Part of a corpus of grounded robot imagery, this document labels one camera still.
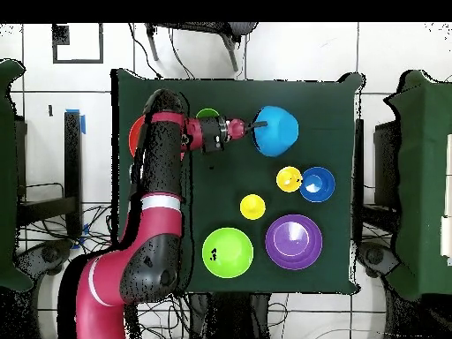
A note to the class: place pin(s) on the light blue plastic bowl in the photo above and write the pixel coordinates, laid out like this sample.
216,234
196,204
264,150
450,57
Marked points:
279,134

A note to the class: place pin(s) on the yellow smooth plastic cup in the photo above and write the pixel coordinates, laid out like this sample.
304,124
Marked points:
253,207

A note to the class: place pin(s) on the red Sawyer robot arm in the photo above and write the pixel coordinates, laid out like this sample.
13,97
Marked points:
159,169

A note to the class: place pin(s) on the dark green tablecloth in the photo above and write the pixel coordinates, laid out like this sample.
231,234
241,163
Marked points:
265,95

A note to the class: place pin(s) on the green stepped plastic cup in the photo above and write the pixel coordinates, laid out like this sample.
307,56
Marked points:
207,114

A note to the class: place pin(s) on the yellow stepped plastic cup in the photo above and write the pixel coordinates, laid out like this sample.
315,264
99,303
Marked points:
289,179

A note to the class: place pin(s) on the dark blue plastic bowl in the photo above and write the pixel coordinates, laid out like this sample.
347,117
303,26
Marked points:
317,184

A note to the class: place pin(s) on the grey metal-legged chair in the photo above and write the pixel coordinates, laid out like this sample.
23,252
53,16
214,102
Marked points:
240,28

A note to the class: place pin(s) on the orange plastic bowl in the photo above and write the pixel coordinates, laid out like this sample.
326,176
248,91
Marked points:
136,136

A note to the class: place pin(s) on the purple plastic bowl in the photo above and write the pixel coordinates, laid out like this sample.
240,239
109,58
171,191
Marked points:
294,242

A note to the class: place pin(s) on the light green plastic bowl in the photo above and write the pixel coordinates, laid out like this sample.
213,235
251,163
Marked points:
233,252

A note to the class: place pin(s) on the black metal stand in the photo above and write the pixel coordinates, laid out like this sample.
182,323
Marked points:
386,159
72,159

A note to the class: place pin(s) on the blue tape strip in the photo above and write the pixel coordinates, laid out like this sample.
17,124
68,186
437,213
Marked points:
83,125

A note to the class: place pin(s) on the black chair base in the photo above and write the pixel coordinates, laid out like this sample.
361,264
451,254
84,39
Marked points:
374,256
49,254

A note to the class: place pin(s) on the white panel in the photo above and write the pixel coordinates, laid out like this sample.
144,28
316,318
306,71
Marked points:
446,212

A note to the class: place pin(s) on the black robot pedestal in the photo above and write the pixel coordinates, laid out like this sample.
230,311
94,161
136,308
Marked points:
229,317

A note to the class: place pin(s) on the black square frame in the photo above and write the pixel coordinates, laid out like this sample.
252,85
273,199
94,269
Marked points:
60,35

